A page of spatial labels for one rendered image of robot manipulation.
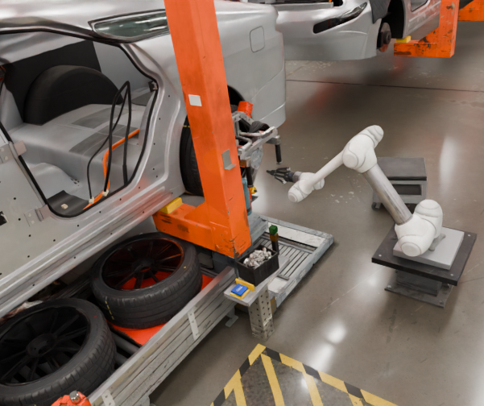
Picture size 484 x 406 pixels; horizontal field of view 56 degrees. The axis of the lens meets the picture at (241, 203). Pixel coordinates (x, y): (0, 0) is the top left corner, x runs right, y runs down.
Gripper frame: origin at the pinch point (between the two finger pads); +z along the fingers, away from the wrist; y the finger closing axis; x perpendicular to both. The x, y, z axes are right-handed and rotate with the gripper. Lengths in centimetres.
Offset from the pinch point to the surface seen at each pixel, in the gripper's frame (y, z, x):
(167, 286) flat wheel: -91, -6, 73
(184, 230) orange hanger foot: -59, 12, 55
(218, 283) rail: -82, -20, 46
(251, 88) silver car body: 53, 24, 22
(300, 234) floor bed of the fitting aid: -33, -14, -46
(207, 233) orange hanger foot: -56, -9, 58
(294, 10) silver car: 208, 113, -112
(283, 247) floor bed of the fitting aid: -48, -10, -34
